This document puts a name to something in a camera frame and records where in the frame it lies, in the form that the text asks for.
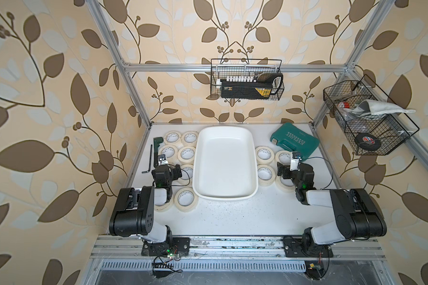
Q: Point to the black yellow box in basket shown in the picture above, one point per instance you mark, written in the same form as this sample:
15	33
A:
251	91

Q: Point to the black wire basket wall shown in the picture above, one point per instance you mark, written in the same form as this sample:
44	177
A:
243	70
393	129

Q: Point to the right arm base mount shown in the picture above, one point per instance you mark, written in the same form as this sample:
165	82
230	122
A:
304	247

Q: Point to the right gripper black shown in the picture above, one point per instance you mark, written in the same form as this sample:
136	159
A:
287	170

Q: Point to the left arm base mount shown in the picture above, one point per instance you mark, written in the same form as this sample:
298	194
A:
172	246

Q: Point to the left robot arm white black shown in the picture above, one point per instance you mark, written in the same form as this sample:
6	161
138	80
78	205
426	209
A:
134	210

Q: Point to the black wire basket back wall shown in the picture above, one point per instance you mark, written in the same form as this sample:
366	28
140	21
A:
243	70

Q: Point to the green pipe wrench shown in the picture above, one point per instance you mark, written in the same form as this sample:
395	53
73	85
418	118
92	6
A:
157	141

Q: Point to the black pen tool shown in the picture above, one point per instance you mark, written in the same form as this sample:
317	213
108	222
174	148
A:
150	162

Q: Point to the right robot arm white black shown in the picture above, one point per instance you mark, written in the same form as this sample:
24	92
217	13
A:
355	214

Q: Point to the aluminium front rail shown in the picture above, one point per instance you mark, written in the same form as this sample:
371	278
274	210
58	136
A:
237	247

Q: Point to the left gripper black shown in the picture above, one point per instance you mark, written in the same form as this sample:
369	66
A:
160	171

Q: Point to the white plastic storage tray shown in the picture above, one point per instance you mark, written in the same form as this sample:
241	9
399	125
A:
225	165

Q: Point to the grey folded cloth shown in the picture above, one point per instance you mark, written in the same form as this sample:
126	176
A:
378	108

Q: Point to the green plastic tool case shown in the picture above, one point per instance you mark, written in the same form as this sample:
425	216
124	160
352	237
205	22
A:
293	139

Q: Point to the masking tape roll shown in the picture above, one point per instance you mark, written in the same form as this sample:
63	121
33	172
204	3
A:
266	175
170	152
187	175
186	200
173	138
285	185
190	138
284	157
186	155
264	155
164	207

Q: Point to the black tape roll red label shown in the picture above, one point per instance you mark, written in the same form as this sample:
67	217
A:
367	142

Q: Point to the black wire basket right wall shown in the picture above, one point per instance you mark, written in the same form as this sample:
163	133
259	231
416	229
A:
393	129

